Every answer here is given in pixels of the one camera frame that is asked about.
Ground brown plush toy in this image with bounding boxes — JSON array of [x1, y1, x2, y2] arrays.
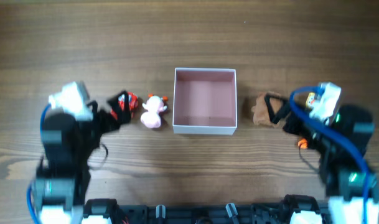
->
[[251, 91, 281, 128]]

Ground red toy truck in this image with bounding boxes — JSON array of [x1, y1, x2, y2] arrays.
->
[[108, 91, 139, 120]]

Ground pink pig toy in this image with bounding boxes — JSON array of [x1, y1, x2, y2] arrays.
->
[[140, 95, 168, 129]]

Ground white plush duck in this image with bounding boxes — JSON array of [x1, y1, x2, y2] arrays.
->
[[297, 92, 317, 149]]

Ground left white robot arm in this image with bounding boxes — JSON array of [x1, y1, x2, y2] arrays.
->
[[26, 91, 138, 223]]

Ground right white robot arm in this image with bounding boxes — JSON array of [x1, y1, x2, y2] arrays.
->
[[254, 93, 379, 223]]

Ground white box pink inside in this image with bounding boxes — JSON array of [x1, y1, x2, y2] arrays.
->
[[172, 67, 238, 136]]

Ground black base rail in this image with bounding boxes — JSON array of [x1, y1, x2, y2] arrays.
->
[[82, 195, 333, 224]]

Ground left blue cable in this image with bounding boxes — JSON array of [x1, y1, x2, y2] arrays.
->
[[26, 104, 52, 224]]

